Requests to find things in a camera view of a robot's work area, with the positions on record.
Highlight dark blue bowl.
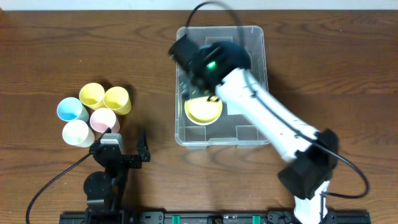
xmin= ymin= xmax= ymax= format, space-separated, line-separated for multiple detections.
xmin=217 ymin=41 xmax=252 ymax=70

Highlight yellow bowl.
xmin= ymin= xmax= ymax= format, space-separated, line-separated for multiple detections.
xmin=184 ymin=97 xmax=223 ymax=118

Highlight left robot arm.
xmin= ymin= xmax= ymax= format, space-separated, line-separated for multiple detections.
xmin=83 ymin=129 xmax=150 ymax=211

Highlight clear plastic storage bin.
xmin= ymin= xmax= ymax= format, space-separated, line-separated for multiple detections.
xmin=175 ymin=26 xmax=269 ymax=149

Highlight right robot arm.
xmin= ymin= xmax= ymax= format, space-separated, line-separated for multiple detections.
xmin=169 ymin=39 xmax=338 ymax=223

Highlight light blue cup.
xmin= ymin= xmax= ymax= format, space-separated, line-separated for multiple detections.
xmin=57 ymin=97 xmax=89 ymax=122

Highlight cream white cup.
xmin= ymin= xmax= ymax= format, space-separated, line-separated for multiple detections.
xmin=62 ymin=119 xmax=95 ymax=147

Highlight white bowl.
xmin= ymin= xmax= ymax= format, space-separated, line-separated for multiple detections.
xmin=187 ymin=114 xmax=220 ymax=126

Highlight yellow cup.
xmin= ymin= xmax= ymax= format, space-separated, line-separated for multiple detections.
xmin=103 ymin=86 xmax=132 ymax=115
xmin=79 ymin=83 xmax=105 ymax=110

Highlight pink cup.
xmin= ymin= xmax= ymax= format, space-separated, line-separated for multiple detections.
xmin=90 ymin=108 xmax=120 ymax=133

